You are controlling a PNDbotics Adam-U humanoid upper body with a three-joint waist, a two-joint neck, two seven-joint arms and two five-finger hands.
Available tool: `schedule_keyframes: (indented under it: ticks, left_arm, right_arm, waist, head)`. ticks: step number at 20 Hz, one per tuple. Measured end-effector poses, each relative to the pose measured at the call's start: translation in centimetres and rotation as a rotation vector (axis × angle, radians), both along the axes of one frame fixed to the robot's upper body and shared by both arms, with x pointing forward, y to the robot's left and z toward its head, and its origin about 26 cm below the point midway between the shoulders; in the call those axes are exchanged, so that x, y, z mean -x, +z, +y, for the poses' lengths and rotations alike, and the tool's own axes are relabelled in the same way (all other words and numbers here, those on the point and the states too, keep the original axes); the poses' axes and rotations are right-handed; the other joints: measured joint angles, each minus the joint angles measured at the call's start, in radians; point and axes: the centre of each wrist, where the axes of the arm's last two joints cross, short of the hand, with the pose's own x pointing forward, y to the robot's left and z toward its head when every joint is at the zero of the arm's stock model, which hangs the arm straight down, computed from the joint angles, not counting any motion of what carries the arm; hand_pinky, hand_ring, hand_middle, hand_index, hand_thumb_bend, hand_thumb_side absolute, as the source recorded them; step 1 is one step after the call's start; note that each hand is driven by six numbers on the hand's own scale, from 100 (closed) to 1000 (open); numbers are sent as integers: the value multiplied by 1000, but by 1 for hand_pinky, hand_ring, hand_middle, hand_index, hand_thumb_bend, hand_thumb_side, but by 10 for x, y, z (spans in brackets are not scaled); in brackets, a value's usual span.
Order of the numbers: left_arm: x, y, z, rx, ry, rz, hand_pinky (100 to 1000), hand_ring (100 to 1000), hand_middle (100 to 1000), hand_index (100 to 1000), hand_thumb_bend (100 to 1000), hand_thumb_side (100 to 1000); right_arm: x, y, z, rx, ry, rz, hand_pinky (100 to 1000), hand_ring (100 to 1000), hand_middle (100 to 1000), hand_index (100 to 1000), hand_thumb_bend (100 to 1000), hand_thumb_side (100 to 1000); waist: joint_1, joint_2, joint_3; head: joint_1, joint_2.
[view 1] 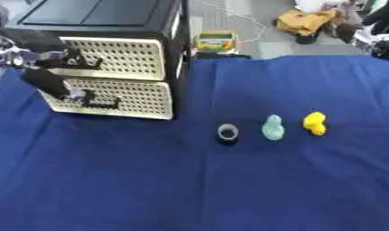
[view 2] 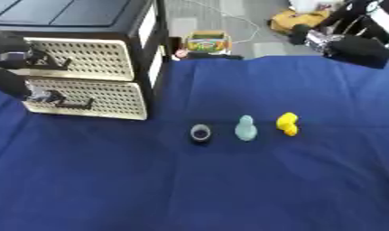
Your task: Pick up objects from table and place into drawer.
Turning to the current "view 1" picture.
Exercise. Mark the black bag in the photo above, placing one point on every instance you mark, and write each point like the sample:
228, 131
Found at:
384, 27

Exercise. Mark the black cabinet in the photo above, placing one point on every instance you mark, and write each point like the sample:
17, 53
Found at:
123, 18

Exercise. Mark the pale pierced drawer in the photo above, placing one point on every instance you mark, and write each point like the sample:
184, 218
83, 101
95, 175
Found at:
134, 60
144, 102

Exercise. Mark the green and yellow crayon box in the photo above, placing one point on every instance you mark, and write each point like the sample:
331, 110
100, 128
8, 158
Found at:
215, 41

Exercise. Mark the yellow toy duck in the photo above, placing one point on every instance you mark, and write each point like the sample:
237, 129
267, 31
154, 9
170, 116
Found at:
314, 122

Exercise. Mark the pale teal toy duck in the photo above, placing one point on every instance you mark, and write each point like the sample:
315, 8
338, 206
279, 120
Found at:
273, 129

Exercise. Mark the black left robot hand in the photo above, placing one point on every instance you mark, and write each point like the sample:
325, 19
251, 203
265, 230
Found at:
44, 81

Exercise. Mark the black and grey tape roll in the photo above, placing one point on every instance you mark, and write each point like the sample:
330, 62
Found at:
228, 133

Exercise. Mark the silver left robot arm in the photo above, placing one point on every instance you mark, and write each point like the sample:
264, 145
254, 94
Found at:
6, 57

